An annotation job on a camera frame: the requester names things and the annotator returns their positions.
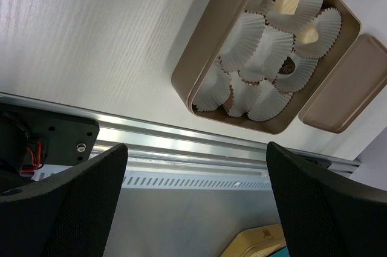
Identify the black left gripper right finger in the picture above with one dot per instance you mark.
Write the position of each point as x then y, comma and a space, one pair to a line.
323, 213

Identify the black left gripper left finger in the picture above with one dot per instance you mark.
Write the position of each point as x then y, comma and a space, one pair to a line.
67, 214

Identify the dark round chocolate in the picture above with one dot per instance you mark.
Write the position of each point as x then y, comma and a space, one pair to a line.
288, 67

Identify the white chocolate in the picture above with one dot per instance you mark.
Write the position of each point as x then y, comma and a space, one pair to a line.
308, 35
285, 7

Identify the yellow tin box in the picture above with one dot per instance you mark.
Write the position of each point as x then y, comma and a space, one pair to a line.
248, 238

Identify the beige tin lid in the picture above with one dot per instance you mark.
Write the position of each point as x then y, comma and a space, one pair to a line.
350, 87

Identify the white slotted cable duct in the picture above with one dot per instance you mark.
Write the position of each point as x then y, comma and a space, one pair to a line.
190, 181

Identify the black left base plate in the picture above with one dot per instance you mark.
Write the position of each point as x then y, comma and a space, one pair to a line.
56, 138

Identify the aluminium mounting rail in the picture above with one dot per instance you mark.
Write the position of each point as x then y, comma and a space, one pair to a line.
161, 146

